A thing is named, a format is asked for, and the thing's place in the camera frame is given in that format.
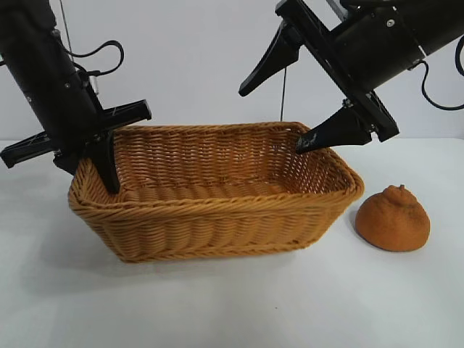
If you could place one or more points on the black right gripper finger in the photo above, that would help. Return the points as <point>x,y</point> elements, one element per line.
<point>279,58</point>
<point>337,134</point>

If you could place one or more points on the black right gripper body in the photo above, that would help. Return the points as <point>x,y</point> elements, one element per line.
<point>362,47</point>

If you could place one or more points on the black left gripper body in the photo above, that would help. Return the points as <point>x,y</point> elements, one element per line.
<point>54,90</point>

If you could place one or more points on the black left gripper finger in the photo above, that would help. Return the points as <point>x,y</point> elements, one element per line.
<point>107,163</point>
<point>70,161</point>

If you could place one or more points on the tan woven wicker basket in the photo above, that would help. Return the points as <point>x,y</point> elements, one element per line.
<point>217,217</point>

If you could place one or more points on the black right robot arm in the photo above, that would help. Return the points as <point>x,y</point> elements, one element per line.
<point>438,21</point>

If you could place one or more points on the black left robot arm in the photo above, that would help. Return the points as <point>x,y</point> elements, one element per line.
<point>29,14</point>

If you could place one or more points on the bumpy orange citrus fruit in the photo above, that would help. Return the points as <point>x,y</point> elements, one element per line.
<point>391,224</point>

